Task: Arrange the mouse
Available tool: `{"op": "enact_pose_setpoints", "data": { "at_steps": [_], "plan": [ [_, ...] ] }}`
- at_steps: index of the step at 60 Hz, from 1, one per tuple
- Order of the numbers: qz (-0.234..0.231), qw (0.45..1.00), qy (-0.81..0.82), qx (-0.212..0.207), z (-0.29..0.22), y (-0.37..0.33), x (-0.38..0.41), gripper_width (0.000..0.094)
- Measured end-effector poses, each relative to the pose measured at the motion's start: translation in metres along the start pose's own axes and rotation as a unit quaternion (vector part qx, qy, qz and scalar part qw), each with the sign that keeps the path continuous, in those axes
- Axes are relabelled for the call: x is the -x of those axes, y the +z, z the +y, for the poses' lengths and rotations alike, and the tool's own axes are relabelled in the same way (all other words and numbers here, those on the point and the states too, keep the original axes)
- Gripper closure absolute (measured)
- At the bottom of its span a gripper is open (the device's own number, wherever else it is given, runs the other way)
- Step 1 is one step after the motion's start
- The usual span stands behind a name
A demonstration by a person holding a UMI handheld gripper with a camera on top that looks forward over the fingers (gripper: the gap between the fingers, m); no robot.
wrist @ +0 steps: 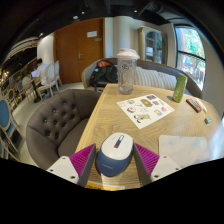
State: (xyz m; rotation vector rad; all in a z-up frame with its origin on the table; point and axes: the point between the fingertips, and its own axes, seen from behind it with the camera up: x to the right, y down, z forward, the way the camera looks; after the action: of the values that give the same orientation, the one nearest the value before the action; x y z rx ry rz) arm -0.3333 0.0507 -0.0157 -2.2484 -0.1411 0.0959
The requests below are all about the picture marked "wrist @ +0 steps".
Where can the black backpack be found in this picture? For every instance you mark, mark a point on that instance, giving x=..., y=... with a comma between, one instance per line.
x=103, y=75

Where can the blue and white computer mouse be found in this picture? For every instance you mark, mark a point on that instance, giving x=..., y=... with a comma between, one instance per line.
x=115, y=156

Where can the person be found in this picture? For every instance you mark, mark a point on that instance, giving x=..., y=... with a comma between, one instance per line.
x=40, y=71

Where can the glass door cabinet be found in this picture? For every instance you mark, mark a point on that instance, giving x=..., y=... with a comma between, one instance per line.
x=153, y=45

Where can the grey sofa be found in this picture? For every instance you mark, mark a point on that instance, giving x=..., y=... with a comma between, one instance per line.
x=186, y=78

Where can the grey tufted armchair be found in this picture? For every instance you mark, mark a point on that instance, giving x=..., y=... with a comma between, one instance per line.
x=53, y=126

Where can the small teal packet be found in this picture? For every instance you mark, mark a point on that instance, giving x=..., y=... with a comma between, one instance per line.
x=207, y=120

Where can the brown wooden door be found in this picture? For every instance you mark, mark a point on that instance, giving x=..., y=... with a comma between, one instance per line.
x=73, y=53

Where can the group of white chairs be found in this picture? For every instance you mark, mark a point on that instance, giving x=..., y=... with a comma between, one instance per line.
x=50, y=78

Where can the green drink can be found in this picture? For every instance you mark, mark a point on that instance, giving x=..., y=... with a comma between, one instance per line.
x=180, y=88

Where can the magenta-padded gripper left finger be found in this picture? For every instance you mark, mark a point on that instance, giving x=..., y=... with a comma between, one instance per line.
x=61, y=166

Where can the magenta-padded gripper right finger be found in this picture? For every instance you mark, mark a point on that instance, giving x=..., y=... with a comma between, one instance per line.
x=166, y=165

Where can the black and red flat box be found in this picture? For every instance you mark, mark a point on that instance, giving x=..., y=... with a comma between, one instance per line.
x=193, y=105

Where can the blue upholstered chair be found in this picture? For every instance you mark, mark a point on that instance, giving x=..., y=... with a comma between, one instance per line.
x=5, y=115

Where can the black framed window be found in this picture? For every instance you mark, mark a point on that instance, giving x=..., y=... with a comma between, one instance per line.
x=191, y=53

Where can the white sticker sheet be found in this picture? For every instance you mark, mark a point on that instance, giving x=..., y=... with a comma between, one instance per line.
x=145, y=111

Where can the clear plastic shaker bottle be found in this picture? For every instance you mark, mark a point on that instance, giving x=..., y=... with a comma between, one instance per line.
x=126, y=73

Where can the striped cushion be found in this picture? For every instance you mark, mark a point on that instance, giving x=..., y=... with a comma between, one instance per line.
x=146, y=77
x=168, y=81

